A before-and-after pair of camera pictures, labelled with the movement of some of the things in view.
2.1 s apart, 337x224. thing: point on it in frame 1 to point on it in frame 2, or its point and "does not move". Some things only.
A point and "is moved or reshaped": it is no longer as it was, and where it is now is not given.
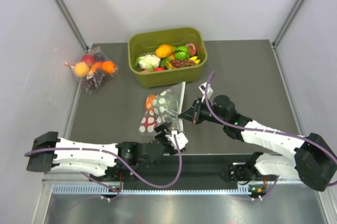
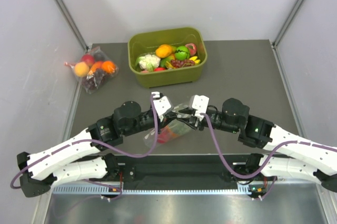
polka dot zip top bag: [162, 108] is moved or reshaped
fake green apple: [182, 53] does not move
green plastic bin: [148, 42] does not move
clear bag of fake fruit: [93, 70] does not move
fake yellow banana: [194, 58] does not move
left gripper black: [164, 129] to [167, 119]
